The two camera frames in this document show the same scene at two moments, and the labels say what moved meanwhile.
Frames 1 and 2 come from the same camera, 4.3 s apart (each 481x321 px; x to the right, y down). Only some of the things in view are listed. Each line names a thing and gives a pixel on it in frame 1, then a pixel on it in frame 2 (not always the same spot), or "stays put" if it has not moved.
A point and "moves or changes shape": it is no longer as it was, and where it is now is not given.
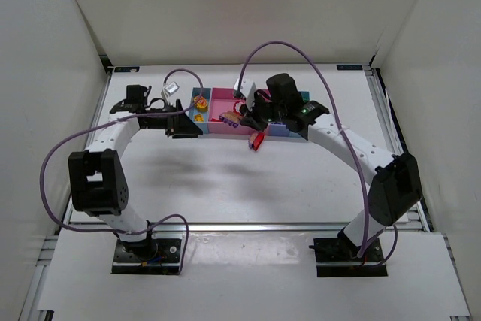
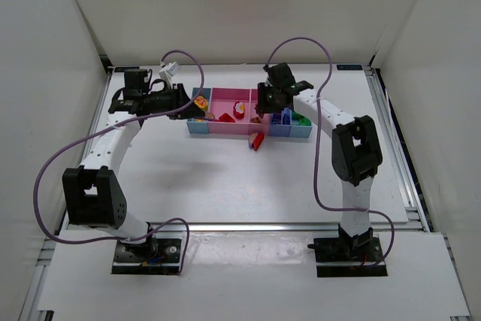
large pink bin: [222, 100] stays put
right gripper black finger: [258, 124] -> [264, 99]
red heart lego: [237, 106] stays put
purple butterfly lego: [252, 137] stays put
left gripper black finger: [180, 126] -> [195, 112]
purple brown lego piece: [231, 118] moves or changes shape
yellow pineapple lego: [201, 104] stays put
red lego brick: [258, 140] stays put
